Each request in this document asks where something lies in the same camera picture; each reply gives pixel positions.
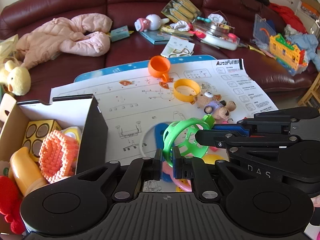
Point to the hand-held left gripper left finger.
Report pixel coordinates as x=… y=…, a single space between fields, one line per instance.
x=158 y=166

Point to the red plush toy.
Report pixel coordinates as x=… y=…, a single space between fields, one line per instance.
x=8 y=205

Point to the stacked cardboard boxes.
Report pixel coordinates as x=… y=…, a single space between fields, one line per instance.
x=308 y=6

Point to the blue book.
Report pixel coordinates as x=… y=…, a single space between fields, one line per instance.
x=153 y=37

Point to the white instruction sheet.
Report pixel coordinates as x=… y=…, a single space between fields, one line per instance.
x=130 y=110

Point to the pink padded jacket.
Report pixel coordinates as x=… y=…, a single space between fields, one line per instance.
x=62 y=35

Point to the yellow building block toy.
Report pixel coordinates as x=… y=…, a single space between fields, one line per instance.
x=285 y=51

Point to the pink plush with green patch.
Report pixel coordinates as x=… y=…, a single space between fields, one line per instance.
x=3 y=168

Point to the yellow white toy camera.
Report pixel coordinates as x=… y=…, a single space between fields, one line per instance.
x=71 y=133

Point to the pale yellow cloth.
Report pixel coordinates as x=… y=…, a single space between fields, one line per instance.
x=7 y=47

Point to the yellow plastic bowl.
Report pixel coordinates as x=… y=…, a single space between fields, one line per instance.
x=212 y=158

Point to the pink white rabbit toy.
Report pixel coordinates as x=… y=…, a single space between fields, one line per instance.
x=151 y=21

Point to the clear pack of yellow pieces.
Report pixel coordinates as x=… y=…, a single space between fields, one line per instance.
x=181 y=8

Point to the brown teddy bear plush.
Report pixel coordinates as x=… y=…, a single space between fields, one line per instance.
x=215 y=105

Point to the yellow duck plush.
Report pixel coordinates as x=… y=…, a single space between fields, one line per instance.
x=17 y=80

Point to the orange bristle toy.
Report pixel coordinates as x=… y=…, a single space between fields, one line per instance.
x=56 y=155

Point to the orange toy cup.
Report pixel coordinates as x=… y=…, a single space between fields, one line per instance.
x=158 y=66

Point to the white crumpled cloth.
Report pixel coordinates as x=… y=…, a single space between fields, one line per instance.
x=181 y=25

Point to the dark red leather sofa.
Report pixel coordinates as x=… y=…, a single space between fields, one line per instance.
x=140 y=5

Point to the white card with glasses print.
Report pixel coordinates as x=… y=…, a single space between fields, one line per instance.
x=177 y=46

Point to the metal toy pot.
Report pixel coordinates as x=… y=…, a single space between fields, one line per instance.
x=218 y=28

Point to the teal small box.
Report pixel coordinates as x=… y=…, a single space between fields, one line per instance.
x=121 y=33

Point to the blue flat toy piece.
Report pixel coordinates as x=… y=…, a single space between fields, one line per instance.
x=158 y=135

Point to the orange yellow plastic toy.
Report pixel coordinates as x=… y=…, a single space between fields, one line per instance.
x=22 y=172

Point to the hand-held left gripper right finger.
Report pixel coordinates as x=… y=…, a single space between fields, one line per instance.
x=177 y=166

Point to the red cloth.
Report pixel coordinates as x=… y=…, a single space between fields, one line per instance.
x=287 y=15

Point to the yellow block with grey circles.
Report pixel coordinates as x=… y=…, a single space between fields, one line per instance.
x=37 y=132

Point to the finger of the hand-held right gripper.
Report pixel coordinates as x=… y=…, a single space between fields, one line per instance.
x=212 y=137
x=232 y=128

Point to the green lattice half ball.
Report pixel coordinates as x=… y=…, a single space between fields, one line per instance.
x=168 y=140

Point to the clear plastic tray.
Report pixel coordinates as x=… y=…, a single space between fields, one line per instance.
x=222 y=43

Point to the cardboard box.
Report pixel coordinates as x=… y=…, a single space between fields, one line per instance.
x=95 y=130

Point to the clear plastic storage case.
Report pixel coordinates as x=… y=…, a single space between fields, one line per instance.
x=261 y=30

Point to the light blue cloth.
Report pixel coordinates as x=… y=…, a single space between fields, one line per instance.
x=308 y=45

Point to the teal toy spoon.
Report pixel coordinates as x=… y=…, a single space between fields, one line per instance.
x=203 y=19

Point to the wooden chair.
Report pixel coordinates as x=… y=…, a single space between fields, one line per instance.
x=311 y=92

